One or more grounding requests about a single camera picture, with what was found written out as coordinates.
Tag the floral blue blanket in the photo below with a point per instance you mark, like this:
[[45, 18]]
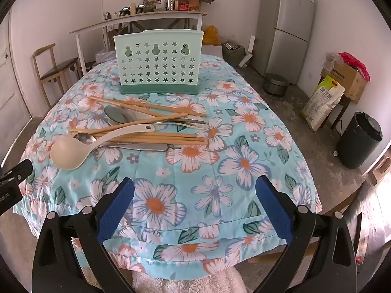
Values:
[[213, 164]]

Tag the flat grey box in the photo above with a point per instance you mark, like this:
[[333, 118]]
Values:
[[104, 56]]

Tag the white plastic strip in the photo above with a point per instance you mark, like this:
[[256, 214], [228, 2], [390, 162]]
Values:
[[251, 44], [245, 60]]

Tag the white fluffy cloth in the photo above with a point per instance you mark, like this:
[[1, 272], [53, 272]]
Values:
[[189, 283]]

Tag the black trash bin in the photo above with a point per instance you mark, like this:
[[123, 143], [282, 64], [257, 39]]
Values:
[[359, 142]]

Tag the cream plastic ladle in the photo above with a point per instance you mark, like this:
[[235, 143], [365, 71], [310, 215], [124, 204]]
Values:
[[68, 157]]

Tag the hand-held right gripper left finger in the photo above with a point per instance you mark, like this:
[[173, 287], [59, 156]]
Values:
[[116, 210]]

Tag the dark metal pot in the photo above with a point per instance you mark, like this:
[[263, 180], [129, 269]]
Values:
[[275, 84]]

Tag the white table with wooden top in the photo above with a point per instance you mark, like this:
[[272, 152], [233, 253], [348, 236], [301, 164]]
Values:
[[91, 27]]

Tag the silver refrigerator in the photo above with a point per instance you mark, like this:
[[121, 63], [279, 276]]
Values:
[[287, 21]]

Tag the red plastic bag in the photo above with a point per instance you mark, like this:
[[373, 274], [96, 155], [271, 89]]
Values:
[[356, 64]]

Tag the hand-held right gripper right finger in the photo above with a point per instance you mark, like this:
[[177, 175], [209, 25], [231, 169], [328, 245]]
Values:
[[274, 210]]

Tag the steel cup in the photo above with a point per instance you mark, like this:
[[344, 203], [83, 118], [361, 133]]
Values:
[[169, 5]]

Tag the brown cardboard box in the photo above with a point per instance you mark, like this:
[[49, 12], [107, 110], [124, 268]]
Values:
[[348, 81]]

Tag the white box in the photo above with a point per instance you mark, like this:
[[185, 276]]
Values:
[[212, 50]]

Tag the dark stool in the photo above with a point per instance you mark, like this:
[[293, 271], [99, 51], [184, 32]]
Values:
[[339, 110]]

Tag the dark soda bottle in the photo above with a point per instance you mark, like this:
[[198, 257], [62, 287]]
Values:
[[183, 3]]

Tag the green plastic utensil holder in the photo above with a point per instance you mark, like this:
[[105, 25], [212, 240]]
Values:
[[158, 67]]

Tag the upright wooden stick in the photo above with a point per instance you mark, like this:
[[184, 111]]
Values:
[[133, 8]]

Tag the yellow and white rice bag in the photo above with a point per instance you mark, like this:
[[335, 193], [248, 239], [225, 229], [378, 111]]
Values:
[[323, 103]]

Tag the black device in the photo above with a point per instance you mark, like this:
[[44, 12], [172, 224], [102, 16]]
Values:
[[141, 7], [124, 11]]

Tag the green sack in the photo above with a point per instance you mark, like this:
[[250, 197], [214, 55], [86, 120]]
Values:
[[233, 53]]

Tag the wooden chair with dark seat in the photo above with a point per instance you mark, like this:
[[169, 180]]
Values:
[[59, 67]]

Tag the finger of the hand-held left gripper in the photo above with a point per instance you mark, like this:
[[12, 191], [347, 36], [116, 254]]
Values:
[[20, 169]]

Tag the slim metal spoon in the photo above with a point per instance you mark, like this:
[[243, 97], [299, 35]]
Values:
[[180, 126]]

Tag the yellow plastic bag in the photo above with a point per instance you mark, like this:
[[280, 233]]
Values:
[[211, 35]]

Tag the white door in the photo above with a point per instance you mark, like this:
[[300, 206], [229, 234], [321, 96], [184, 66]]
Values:
[[12, 97]]

